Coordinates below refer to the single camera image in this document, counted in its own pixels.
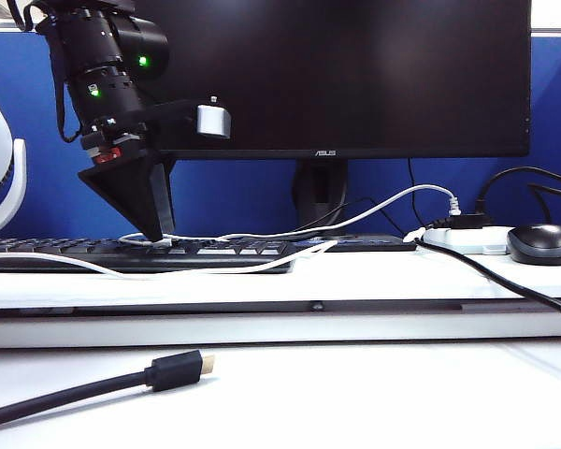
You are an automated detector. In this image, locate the thick black cable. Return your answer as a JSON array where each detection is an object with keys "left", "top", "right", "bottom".
[{"left": 413, "top": 236, "right": 561, "bottom": 327}]

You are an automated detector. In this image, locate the black ASUS monitor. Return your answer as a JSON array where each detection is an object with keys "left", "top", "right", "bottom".
[{"left": 109, "top": 0, "right": 533, "bottom": 162}]

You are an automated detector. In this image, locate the black monitor stand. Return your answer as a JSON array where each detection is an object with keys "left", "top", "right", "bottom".
[{"left": 292, "top": 160, "right": 351, "bottom": 237}]

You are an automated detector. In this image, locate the white desk fan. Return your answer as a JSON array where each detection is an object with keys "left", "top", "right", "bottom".
[{"left": 0, "top": 82, "right": 28, "bottom": 238}]

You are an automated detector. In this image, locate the black computer mouse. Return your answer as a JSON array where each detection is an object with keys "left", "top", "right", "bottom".
[{"left": 505, "top": 223, "right": 561, "bottom": 267}]

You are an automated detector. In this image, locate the black curved power cable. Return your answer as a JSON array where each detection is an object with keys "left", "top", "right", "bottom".
[{"left": 474, "top": 167, "right": 561, "bottom": 216}]

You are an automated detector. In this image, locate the white Type-C charging cable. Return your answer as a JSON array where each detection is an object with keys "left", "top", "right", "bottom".
[{"left": 0, "top": 232, "right": 340, "bottom": 282}]

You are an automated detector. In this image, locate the black keyboard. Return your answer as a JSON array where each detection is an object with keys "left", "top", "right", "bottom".
[{"left": 0, "top": 237, "right": 297, "bottom": 275}]

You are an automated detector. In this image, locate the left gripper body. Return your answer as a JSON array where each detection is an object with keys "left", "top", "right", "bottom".
[{"left": 79, "top": 116, "right": 150, "bottom": 168}]

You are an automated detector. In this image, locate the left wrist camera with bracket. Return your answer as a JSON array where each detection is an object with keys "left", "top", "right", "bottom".
[{"left": 139, "top": 95, "right": 233, "bottom": 140}]

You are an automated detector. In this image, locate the black power adapter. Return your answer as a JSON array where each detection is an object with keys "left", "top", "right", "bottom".
[{"left": 432, "top": 212, "right": 486, "bottom": 231}]

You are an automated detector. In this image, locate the black HDMI cable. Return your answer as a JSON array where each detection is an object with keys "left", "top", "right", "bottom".
[{"left": 0, "top": 349, "right": 219, "bottom": 431}]

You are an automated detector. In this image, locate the blue office partition panel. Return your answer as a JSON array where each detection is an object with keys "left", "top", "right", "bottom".
[{"left": 0, "top": 22, "right": 561, "bottom": 240}]

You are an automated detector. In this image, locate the thin black cable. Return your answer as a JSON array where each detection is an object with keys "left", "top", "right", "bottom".
[
  {"left": 289, "top": 196, "right": 406, "bottom": 236},
  {"left": 406, "top": 158, "right": 426, "bottom": 230}
]

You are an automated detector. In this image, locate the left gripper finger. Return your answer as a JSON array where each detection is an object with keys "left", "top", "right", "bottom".
[
  {"left": 150, "top": 158, "right": 177, "bottom": 239},
  {"left": 77, "top": 152, "right": 165, "bottom": 243}
]

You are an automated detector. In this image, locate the black mouse cable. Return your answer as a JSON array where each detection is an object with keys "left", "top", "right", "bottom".
[{"left": 526, "top": 182, "right": 561, "bottom": 226}]

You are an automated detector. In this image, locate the white power strip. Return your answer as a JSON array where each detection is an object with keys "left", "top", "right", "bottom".
[{"left": 403, "top": 225, "right": 513, "bottom": 256}]

